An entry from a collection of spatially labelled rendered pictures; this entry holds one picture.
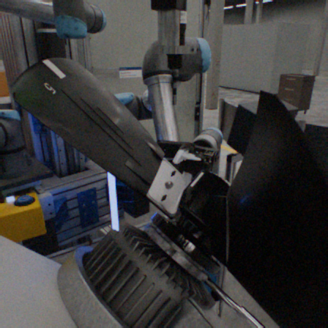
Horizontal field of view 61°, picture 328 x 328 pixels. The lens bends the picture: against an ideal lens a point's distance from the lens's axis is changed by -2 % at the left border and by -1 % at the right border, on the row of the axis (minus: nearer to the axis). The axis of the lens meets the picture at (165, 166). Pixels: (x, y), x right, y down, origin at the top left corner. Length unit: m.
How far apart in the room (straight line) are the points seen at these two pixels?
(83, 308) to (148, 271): 0.09
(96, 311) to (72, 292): 0.05
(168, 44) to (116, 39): 1.94
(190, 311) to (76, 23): 0.66
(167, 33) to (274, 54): 9.84
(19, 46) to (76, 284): 1.01
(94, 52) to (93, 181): 1.29
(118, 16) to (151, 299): 2.20
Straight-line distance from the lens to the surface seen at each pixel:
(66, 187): 1.21
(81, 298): 0.42
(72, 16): 0.78
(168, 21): 0.47
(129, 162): 0.42
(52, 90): 0.40
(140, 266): 0.42
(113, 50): 2.39
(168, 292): 0.42
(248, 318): 0.47
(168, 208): 0.45
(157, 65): 0.92
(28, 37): 1.29
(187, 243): 0.44
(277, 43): 10.30
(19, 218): 0.83
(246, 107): 1.18
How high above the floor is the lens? 1.46
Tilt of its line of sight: 23 degrees down
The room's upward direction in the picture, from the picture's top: straight up
